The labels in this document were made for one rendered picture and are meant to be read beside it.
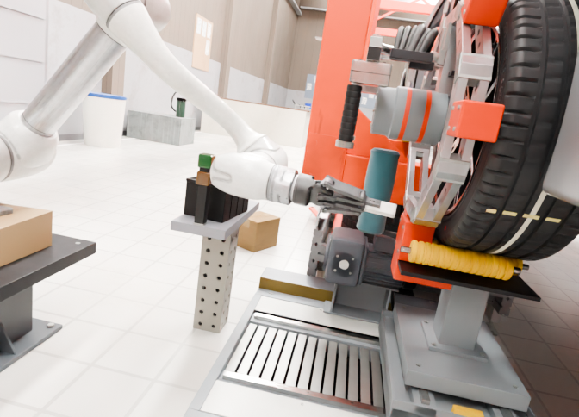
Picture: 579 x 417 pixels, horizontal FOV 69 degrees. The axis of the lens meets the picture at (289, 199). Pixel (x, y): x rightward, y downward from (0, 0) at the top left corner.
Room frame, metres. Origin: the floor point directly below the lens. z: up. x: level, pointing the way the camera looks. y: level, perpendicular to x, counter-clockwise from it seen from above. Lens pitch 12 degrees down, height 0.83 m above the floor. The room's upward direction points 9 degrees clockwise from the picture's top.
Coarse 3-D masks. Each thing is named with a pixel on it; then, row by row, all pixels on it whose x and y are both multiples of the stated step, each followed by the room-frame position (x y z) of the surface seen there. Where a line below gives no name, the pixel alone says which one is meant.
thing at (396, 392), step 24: (384, 312) 1.39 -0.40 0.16; (384, 336) 1.22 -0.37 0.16; (384, 360) 1.13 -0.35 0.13; (384, 384) 1.05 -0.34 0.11; (408, 408) 0.90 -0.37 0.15; (432, 408) 0.89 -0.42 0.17; (456, 408) 0.89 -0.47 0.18; (480, 408) 0.95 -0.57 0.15; (504, 408) 0.92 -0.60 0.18; (528, 408) 0.95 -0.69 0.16
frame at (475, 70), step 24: (456, 24) 1.11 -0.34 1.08; (480, 48) 0.94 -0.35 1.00; (432, 72) 1.34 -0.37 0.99; (456, 72) 0.91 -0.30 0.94; (480, 72) 0.88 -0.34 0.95; (456, 96) 0.89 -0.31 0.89; (480, 96) 0.88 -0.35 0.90; (408, 168) 1.33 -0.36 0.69; (456, 168) 0.88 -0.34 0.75; (408, 192) 1.26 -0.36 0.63; (432, 192) 0.94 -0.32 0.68; (456, 192) 0.93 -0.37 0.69; (432, 216) 1.02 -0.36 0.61
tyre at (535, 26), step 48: (528, 0) 0.94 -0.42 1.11; (576, 0) 0.94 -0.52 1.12; (528, 48) 0.85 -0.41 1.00; (576, 48) 0.84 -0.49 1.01; (528, 96) 0.82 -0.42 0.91; (528, 144) 0.82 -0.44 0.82; (480, 192) 0.86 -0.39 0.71; (528, 192) 0.84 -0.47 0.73; (480, 240) 0.94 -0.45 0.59; (528, 240) 0.90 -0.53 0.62
